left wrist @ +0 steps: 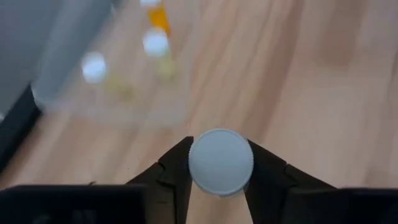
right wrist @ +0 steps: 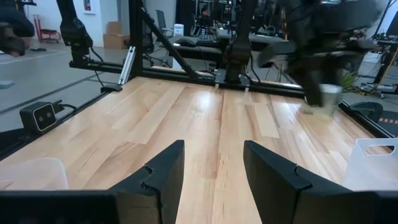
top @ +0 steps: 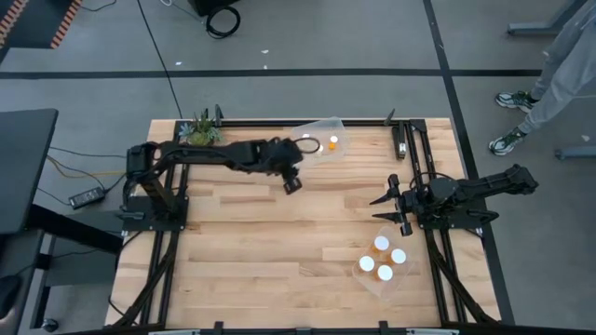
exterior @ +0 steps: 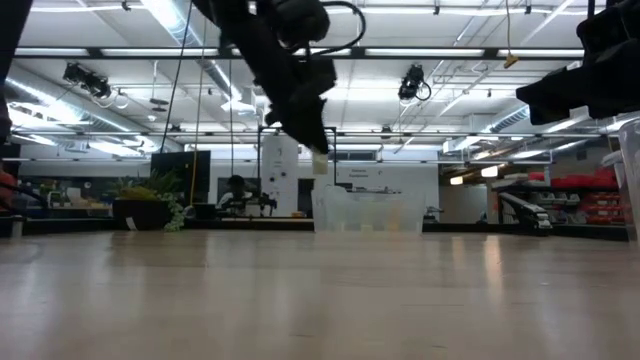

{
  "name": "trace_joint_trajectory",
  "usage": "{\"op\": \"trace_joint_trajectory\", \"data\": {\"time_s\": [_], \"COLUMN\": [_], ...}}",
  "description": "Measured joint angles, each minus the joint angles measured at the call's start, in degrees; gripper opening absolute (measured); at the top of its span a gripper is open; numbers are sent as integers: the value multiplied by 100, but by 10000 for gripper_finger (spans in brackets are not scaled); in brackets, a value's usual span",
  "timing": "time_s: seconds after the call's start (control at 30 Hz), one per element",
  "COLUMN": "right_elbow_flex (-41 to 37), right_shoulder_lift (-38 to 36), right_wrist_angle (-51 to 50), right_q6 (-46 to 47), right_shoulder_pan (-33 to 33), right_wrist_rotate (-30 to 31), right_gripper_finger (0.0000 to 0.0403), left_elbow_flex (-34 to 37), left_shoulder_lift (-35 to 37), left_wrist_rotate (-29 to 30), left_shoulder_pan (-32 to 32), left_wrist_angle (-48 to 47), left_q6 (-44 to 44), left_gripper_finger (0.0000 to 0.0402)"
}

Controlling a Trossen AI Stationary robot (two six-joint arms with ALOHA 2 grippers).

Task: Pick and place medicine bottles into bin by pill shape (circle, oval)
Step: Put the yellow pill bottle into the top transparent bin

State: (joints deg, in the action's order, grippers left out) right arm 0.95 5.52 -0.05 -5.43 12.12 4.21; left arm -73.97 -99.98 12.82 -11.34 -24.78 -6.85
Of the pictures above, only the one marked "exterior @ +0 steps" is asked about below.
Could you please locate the black aluminium table frame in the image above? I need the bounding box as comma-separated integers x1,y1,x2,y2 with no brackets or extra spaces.
0,215,631,242

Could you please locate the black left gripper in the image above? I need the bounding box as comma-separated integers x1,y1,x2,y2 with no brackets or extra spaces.
257,54,337,154

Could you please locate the white pillar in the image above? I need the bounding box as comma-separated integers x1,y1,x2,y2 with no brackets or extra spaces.
260,133,300,217

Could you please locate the clear plastic bin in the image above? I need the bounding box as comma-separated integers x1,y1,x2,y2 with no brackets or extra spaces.
617,117,640,242
310,184,427,234

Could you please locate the black metal bracket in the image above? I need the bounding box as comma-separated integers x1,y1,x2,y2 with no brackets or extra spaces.
497,191,554,237

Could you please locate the yellow cord with plug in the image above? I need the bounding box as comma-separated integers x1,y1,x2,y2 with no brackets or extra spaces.
503,0,520,70

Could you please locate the person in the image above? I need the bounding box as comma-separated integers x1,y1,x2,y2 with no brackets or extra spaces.
216,174,255,211

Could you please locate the black ceiling device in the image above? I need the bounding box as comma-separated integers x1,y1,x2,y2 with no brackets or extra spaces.
62,61,130,110

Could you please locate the black beam with light strips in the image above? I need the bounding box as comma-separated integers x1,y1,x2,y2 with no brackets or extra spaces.
13,45,586,61

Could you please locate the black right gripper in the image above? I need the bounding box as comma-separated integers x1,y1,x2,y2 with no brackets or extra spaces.
515,0,640,126

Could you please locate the straight hanging black cable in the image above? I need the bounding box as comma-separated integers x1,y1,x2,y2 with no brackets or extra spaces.
228,58,235,180

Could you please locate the shelf with red bins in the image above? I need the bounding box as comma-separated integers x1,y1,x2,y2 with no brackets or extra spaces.
527,167,626,226

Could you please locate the red object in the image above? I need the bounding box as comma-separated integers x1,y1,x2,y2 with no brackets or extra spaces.
0,171,17,210

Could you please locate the black monitor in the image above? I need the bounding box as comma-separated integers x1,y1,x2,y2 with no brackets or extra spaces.
150,149,212,206

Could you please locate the hanging yellow cable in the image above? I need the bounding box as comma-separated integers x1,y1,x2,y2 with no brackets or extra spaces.
189,0,209,206

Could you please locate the black ceiling camera with cable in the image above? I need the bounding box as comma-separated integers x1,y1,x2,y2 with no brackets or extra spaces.
397,63,432,102

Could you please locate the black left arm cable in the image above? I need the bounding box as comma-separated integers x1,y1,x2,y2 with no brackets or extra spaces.
294,0,367,57

